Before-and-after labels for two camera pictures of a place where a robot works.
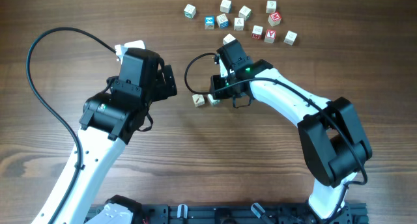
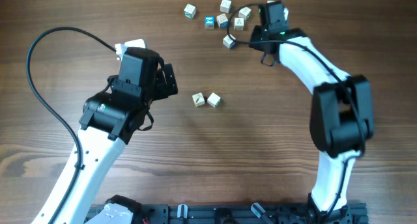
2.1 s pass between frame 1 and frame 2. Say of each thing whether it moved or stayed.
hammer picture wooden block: stayed
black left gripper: stayed
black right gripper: moved
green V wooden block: stayed
